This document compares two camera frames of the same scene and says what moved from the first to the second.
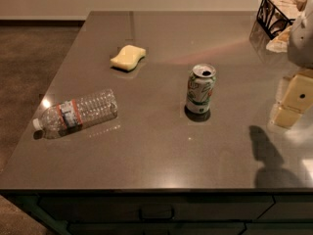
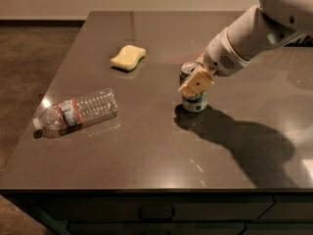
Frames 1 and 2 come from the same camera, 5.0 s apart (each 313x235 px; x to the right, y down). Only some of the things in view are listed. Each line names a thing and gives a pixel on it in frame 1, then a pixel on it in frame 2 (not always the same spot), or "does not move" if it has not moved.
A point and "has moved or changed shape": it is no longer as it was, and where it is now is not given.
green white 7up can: x=201 y=82 has moved or changed shape
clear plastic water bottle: x=76 y=114 does not move
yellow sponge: x=128 y=58 does not move
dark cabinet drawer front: x=164 y=207 does not move
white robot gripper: x=301 y=44 → x=219 y=57
